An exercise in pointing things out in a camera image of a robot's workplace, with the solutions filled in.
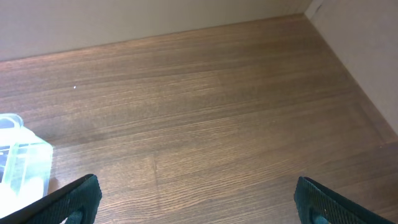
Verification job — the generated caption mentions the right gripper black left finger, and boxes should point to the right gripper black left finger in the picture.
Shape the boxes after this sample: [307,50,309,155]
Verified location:
[1,174,102,224]

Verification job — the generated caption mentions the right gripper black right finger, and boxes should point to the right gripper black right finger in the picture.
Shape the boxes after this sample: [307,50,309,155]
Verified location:
[294,177,393,224]

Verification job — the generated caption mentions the right clear plastic container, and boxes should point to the right clear plastic container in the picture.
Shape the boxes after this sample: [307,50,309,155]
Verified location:
[1,113,53,218]

